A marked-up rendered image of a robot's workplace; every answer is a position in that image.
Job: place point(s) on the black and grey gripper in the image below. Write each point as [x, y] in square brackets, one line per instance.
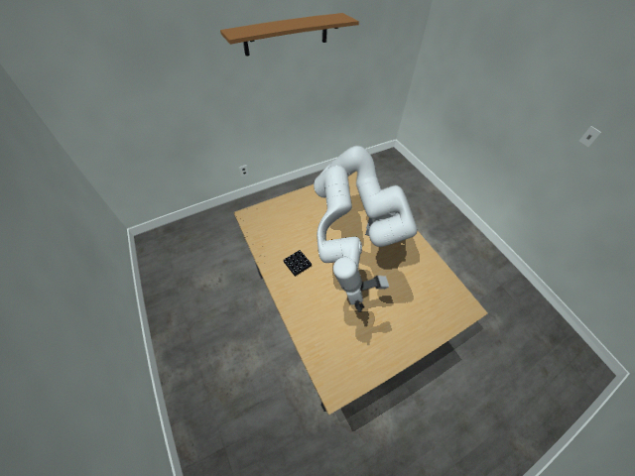
[356, 298]

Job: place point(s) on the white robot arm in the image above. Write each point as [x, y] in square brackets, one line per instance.
[378, 203]

